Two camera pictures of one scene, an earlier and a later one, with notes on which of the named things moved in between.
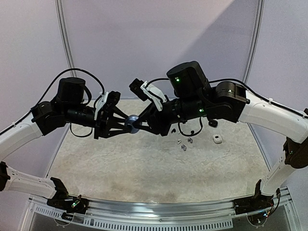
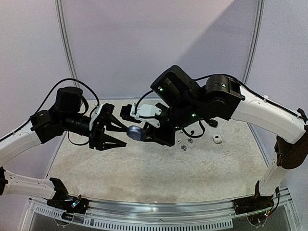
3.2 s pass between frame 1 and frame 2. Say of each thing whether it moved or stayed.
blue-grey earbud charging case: moved
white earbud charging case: stayed
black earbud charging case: stayed
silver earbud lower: stayed
